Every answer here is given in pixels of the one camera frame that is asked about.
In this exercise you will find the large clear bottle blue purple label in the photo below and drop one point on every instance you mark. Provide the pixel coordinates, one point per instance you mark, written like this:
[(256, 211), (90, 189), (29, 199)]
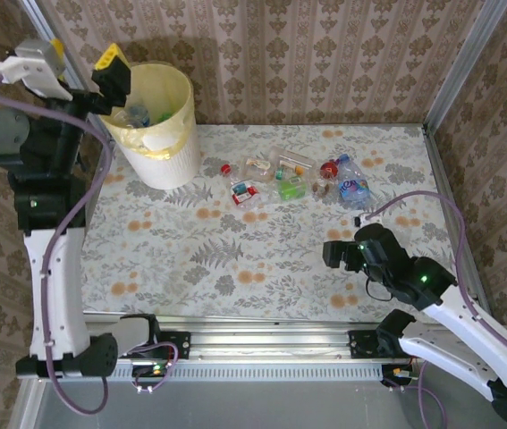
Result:
[(351, 190)]

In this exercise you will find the cloudy bottle green label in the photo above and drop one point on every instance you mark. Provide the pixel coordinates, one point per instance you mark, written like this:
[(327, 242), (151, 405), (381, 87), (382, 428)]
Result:
[(291, 188)]

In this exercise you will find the red lid bottle brown contents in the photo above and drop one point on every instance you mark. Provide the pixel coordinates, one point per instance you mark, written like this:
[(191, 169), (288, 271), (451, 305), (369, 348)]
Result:
[(330, 169)]

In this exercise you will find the crushed bottle red teal label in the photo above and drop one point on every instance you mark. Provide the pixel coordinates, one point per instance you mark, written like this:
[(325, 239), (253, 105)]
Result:
[(243, 193)]

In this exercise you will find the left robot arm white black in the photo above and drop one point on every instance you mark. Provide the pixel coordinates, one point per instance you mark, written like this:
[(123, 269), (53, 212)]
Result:
[(54, 290)]

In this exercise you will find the yellow plastic bin liner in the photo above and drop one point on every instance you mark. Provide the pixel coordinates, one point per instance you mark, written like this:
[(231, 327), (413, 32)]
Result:
[(177, 89)]

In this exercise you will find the white round waste bin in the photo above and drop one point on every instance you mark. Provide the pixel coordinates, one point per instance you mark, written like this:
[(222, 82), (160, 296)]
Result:
[(177, 167)]

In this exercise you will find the floral tablecloth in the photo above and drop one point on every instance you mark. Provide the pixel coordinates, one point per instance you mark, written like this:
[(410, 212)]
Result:
[(280, 290)]

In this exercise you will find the clear bottle long beige label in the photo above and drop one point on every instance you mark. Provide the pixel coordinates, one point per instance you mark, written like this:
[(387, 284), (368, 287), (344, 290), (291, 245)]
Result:
[(291, 157)]

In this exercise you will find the clear bottle beige label green band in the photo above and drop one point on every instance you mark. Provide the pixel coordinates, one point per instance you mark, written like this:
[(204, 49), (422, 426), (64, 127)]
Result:
[(255, 164)]

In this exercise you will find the small clear bottle red cap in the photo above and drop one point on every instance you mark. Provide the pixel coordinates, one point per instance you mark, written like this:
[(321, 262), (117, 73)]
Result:
[(225, 168)]

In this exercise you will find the grey metal panel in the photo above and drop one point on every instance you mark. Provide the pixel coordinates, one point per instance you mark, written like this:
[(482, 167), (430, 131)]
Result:
[(257, 406)]

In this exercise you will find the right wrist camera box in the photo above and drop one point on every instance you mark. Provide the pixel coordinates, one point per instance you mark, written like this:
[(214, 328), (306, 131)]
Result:
[(357, 220)]

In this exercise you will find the aluminium frame post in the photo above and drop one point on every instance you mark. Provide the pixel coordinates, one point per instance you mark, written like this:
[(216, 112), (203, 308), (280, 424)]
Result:
[(463, 67), (37, 13)]

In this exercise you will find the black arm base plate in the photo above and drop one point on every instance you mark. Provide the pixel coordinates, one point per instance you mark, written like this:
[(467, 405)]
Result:
[(181, 344), (360, 344)]

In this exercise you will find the long aluminium base rail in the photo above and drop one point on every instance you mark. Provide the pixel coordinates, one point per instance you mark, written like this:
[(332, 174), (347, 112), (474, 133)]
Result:
[(271, 344)]

